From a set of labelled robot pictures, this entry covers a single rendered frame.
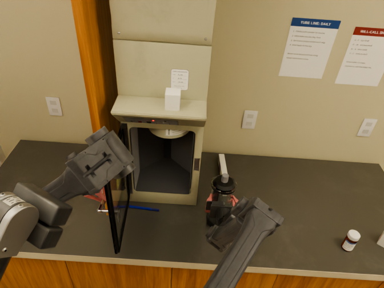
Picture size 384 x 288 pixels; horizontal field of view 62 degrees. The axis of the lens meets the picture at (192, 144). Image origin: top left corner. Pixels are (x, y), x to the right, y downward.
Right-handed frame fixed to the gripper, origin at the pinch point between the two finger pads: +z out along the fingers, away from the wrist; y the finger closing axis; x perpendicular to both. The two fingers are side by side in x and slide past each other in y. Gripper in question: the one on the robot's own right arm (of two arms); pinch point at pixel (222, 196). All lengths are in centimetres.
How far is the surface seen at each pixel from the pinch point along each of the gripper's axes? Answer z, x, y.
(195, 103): 2.4, -41.2, 14.4
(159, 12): 3, -70, 28
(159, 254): -17.3, 17.6, 24.3
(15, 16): 48, -54, 96
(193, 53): 4, -59, 17
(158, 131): 9.4, -24.0, 28.0
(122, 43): 4, -60, 40
